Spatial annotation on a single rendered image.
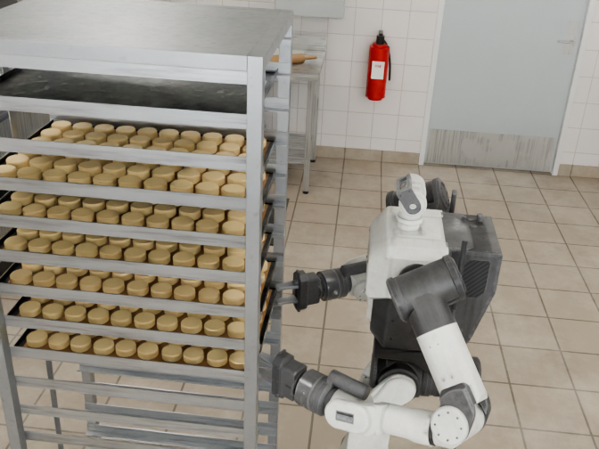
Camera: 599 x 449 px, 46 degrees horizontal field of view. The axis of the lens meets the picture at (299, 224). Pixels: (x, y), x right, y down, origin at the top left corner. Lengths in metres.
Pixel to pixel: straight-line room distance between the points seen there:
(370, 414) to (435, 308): 0.27
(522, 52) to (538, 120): 0.56
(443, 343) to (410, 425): 0.19
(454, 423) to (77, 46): 1.03
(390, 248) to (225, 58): 0.58
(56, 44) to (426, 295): 0.88
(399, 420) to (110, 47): 0.95
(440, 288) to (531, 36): 4.33
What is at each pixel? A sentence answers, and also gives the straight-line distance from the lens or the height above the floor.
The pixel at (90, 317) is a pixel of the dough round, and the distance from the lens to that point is 1.79.
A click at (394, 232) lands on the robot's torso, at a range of 1.68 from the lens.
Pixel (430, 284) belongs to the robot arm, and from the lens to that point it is 1.50.
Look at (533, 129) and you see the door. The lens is 5.91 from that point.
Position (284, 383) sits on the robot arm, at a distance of 1.71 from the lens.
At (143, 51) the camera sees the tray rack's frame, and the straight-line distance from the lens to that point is 1.40.
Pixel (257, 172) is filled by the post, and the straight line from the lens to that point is 1.42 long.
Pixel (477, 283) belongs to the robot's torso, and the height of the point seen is 1.30.
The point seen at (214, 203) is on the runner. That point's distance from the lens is 1.50.
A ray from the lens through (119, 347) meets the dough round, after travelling 1.83.
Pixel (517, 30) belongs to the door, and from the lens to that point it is 5.68.
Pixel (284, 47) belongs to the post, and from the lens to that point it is 1.80.
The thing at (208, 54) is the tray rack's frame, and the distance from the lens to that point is 1.37.
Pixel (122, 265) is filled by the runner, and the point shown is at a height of 1.33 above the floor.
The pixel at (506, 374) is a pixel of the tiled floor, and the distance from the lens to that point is 3.62.
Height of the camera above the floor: 2.14
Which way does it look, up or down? 27 degrees down
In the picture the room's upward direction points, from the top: 3 degrees clockwise
